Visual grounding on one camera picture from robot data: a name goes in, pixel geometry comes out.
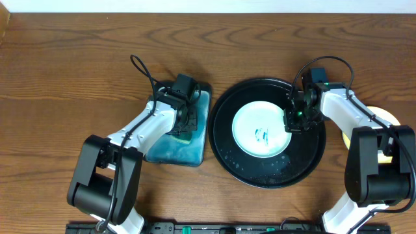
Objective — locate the rectangular tray with soapy water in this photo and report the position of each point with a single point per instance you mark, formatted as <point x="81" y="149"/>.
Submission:
<point x="166" y="150"/>

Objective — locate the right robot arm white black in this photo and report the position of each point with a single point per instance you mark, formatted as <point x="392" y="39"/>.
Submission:
<point x="380" y="167"/>

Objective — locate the round black tray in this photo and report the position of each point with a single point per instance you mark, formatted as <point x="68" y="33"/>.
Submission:
<point x="296" y="162"/>

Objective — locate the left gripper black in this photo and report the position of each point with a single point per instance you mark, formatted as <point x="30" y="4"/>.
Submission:
<point x="189" y="120"/>

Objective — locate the yellow plate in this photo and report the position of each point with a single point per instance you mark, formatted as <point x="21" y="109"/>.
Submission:
<point x="386" y="117"/>

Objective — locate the green yellow sponge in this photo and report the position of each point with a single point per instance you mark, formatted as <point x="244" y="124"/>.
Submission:
<point x="183" y="138"/>

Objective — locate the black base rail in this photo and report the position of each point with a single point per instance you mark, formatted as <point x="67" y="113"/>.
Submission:
<point x="170" y="228"/>

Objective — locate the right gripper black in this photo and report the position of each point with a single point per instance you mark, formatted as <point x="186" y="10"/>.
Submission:
<point x="290" y="125"/>

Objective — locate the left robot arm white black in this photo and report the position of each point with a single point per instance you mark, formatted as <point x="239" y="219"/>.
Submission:
<point x="106" y="178"/>

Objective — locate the light blue plate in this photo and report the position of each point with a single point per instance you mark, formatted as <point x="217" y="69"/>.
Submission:
<point x="259" y="130"/>

